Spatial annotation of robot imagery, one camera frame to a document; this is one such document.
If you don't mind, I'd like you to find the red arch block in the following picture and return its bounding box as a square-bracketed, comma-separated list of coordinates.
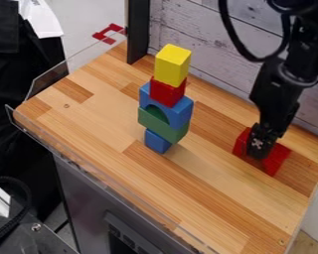
[231, 126, 295, 178]

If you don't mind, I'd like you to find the black cable chain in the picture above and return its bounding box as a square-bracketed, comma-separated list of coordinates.
[0, 176, 34, 247]

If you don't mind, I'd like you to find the black post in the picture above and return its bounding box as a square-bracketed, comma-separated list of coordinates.
[124, 0, 151, 65]

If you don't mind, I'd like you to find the small blue block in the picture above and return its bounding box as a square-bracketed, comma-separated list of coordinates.
[142, 128, 174, 155]

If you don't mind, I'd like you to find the green block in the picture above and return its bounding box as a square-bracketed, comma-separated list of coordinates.
[136, 106, 192, 145]

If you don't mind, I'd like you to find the blue arch block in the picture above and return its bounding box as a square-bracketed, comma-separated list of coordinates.
[137, 81, 197, 131]

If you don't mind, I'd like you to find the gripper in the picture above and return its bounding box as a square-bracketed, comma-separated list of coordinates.
[246, 58, 301, 161]

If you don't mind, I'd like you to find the yellow block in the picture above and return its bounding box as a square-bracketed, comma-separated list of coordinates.
[152, 43, 194, 88]

